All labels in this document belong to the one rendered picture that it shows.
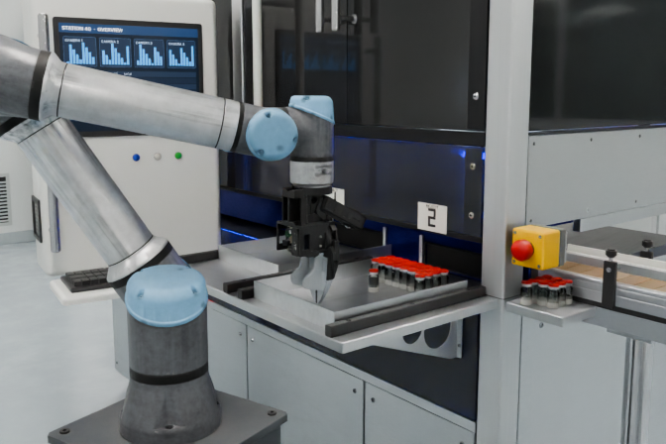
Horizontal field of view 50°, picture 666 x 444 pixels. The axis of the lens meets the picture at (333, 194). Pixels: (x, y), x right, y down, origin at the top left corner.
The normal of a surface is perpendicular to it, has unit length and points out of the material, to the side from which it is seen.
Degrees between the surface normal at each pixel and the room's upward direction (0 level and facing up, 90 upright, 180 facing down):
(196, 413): 73
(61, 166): 91
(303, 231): 90
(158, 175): 90
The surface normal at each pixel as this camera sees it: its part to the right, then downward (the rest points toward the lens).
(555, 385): 0.62, 0.11
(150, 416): -0.15, -0.16
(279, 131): 0.27, 0.14
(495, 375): -0.78, 0.09
